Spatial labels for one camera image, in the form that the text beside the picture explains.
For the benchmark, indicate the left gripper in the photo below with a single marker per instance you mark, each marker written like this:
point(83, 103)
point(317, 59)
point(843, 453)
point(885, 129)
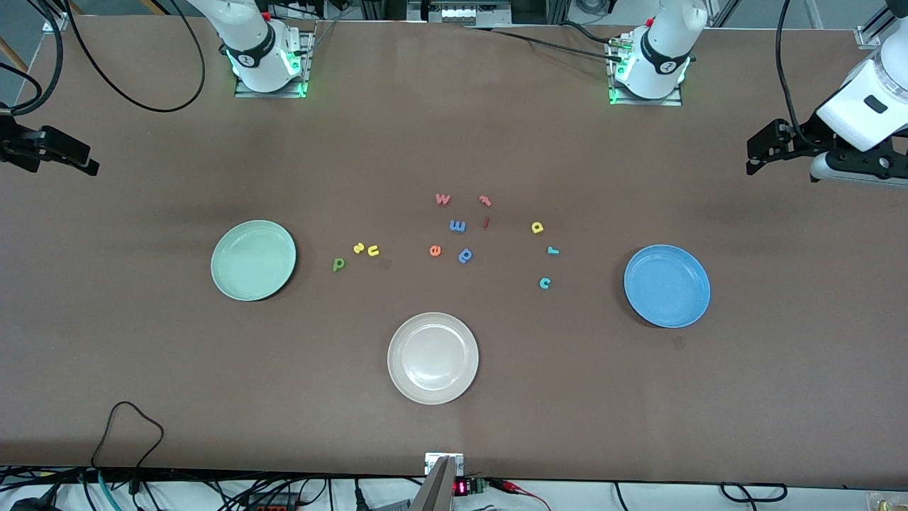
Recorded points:
point(806, 137)

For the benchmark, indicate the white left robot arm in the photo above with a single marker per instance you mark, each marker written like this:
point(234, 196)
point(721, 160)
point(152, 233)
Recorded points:
point(663, 42)

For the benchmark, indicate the blue plate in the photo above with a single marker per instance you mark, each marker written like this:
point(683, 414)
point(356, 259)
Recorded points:
point(667, 286)

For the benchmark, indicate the green plate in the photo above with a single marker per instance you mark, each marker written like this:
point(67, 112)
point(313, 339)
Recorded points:
point(253, 260)

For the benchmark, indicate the blue letter m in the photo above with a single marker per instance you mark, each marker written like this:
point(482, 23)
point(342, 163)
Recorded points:
point(457, 226)

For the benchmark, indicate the blue letter a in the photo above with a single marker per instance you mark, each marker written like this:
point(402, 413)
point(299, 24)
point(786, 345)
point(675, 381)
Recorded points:
point(465, 255)

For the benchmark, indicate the pink letter w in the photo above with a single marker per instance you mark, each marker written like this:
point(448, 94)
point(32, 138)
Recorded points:
point(443, 199)

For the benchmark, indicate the grey control box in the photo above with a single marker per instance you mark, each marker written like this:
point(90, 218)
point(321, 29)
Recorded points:
point(460, 11)

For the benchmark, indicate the white plate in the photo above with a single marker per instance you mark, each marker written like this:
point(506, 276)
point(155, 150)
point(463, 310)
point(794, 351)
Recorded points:
point(433, 358)

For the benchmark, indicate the red and black clip leads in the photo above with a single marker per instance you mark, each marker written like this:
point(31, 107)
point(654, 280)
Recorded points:
point(518, 488)

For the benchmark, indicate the red digit display module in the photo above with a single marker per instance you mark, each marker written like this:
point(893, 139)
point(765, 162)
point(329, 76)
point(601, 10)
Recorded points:
point(461, 487)

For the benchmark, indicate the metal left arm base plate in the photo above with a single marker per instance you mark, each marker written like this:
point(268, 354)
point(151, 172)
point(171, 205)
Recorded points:
point(674, 101)

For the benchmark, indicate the aluminium frame bracket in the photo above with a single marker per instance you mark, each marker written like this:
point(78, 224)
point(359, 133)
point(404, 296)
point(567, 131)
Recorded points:
point(54, 20)
point(876, 28)

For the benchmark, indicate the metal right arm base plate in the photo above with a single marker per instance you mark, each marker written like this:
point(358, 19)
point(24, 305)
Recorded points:
point(245, 91)

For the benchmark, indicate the grey metal camera mount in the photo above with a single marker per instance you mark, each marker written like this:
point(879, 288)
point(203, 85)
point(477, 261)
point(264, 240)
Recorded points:
point(438, 486)

